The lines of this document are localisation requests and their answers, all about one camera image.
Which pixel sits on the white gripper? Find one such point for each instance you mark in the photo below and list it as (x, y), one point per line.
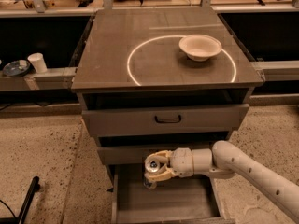
(181, 161)

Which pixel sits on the silver redbull can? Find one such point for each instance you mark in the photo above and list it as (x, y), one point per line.
(152, 166)

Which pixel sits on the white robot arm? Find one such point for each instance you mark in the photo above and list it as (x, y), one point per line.
(221, 162)

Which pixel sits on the open bottom drawer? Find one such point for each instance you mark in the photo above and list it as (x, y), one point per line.
(176, 201)

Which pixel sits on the grey drawer cabinet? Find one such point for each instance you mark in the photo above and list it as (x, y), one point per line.
(132, 60)

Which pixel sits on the white paper bowl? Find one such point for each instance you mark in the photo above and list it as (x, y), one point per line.
(200, 48)

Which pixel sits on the black bar on floor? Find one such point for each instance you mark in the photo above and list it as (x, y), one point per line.
(20, 218)

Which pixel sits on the low side shelf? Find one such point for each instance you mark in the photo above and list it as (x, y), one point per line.
(52, 79)

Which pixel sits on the white paper cup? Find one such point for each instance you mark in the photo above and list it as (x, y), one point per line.
(37, 61)

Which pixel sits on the dark round plate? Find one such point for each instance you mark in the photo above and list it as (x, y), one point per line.
(16, 68)

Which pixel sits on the top drawer with handle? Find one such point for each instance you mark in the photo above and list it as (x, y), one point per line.
(164, 120)

